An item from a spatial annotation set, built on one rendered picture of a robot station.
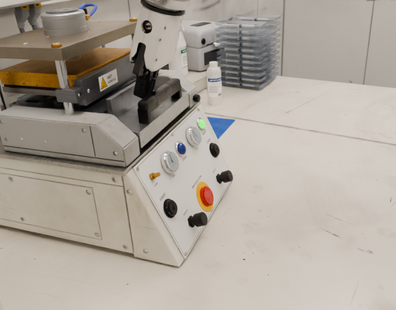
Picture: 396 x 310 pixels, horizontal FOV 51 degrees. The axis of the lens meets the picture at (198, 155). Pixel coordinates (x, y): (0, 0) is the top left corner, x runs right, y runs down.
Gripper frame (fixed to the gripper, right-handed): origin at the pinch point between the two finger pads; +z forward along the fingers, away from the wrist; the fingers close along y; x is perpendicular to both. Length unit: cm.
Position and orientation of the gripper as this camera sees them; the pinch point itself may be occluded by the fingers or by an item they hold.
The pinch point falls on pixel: (144, 87)
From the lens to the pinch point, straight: 79.0
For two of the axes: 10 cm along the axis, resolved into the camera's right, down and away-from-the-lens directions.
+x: -9.0, -4.1, 1.6
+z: -2.7, 8.0, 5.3
